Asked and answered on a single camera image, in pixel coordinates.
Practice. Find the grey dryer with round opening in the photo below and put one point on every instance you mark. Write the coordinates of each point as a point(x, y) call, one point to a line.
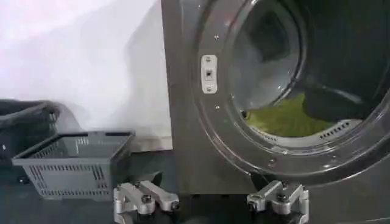
point(195, 121)

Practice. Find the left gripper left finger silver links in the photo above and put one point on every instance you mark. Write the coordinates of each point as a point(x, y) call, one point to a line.
point(143, 198)

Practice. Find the green cloth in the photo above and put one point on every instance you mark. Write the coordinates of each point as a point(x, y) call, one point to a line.
point(286, 118)

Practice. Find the grey plastic laundry basket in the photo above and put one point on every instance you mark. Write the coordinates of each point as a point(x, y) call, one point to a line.
point(73, 165)

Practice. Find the round glass dryer door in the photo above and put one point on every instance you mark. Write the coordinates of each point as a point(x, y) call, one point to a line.
point(347, 61)

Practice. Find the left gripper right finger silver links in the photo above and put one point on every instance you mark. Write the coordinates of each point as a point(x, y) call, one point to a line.
point(281, 198)

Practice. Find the white door latch plate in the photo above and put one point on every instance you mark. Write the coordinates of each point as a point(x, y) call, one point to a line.
point(209, 74)

